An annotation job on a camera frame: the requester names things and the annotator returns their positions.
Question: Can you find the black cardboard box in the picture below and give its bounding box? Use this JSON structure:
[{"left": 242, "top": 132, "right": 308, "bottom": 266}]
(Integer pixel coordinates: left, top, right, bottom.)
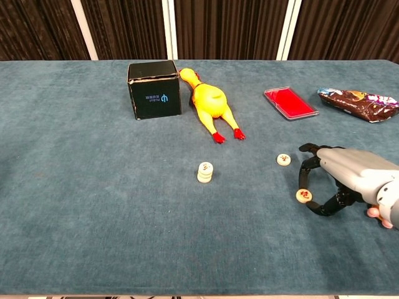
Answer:
[{"left": 127, "top": 60, "right": 183, "bottom": 121}]

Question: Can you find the blue carpet table mat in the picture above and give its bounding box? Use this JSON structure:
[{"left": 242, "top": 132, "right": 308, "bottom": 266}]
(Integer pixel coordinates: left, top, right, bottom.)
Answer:
[{"left": 0, "top": 59, "right": 399, "bottom": 296}]

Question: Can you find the yellow rubber chicken toy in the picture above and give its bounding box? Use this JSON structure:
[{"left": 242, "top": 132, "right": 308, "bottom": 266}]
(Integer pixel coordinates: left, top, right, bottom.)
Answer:
[{"left": 178, "top": 67, "right": 246, "bottom": 145}]

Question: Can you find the red ink pad case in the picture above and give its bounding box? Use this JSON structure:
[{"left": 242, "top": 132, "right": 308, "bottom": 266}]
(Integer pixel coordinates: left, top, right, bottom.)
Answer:
[{"left": 263, "top": 86, "right": 320, "bottom": 121}]

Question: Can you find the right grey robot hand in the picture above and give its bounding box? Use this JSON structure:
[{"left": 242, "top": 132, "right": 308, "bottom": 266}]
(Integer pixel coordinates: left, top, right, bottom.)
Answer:
[{"left": 298, "top": 142, "right": 399, "bottom": 217}]

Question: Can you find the brown snack bag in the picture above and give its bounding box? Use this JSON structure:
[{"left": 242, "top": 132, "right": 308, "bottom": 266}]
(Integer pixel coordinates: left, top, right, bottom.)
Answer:
[{"left": 317, "top": 88, "right": 399, "bottom": 123}]

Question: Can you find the dark fabric partition panel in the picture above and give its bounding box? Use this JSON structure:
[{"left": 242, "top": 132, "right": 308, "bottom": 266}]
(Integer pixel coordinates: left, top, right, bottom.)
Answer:
[
  {"left": 173, "top": 0, "right": 291, "bottom": 60},
  {"left": 80, "top": 0, "right": 171, "bottom": 60},
  {"left": 0, "top": 0, "right": 91, "bottom": 62},
  {"left": 286, "top": 0, "right": 399, "bottom": 65}
]

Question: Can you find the orange turtle toy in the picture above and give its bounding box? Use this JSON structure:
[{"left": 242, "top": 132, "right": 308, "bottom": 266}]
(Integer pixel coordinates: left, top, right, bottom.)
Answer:
[{"left": 367, "top": 206, "right": 394, "bottom": 230}]

